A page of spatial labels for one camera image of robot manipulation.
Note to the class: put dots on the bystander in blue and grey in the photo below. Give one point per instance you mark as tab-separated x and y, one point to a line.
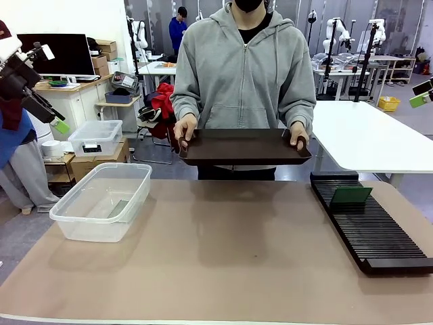
20	169

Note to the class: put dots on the red jacket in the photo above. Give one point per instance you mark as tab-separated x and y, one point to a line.
164	98

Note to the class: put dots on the small cardboard box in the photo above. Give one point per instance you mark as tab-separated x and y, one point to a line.
99	61
106	45

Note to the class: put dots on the black face mask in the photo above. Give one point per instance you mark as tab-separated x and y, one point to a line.
248	5

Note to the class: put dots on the green bowl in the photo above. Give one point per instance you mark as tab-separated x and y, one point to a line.
57	83

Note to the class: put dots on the person's left hand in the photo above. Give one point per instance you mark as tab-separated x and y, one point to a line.
301	132

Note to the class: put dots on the person's left forearm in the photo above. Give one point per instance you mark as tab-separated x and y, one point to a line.
299	111

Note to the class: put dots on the person in grey hoodie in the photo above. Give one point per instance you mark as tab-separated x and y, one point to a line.
243	67

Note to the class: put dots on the wooden shelf unit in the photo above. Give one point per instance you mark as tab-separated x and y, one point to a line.
399	67

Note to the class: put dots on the black computer monitor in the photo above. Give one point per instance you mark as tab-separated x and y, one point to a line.
67	54

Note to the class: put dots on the white cylindrical device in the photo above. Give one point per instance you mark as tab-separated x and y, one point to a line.
52	149

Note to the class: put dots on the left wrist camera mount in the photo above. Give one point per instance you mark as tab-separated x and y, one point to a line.
39	52

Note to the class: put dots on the white background table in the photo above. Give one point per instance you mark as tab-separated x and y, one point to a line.
157	69

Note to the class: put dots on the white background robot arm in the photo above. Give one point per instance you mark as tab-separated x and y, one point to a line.
140	34
333	37
377	32

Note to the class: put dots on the person's right forearm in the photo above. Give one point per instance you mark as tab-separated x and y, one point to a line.
184	105

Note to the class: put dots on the bystander in blue hoodie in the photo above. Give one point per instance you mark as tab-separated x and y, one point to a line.
176	30

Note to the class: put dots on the grey blue bin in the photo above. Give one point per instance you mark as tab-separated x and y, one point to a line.
118	97

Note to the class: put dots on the black tripod stand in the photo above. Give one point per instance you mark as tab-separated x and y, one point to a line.
367	61

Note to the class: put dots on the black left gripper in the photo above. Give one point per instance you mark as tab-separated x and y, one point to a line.
18	79

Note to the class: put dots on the green PCB board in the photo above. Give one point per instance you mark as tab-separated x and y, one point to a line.
118	209
352	195

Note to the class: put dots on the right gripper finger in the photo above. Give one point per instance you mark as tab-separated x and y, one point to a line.
423	86
422	99

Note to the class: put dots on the small wooden side table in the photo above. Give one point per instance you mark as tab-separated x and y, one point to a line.
118	105

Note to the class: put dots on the black slotted PCB rack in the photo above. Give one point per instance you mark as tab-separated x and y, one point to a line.
365	230

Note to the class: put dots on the clear lidded storage bin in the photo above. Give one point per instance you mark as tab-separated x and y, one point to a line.
96	137

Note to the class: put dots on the dark brown serving tray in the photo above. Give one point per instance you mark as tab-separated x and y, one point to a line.
243	147

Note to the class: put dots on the person's right hand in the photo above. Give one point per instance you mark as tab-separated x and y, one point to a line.
186	127

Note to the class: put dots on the yellow plastic basket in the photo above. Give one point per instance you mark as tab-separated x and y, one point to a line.
389	103

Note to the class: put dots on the clear plastic box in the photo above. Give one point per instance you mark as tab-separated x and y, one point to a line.
101	230

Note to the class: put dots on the large cardboard box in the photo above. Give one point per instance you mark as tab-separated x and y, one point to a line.
101	162

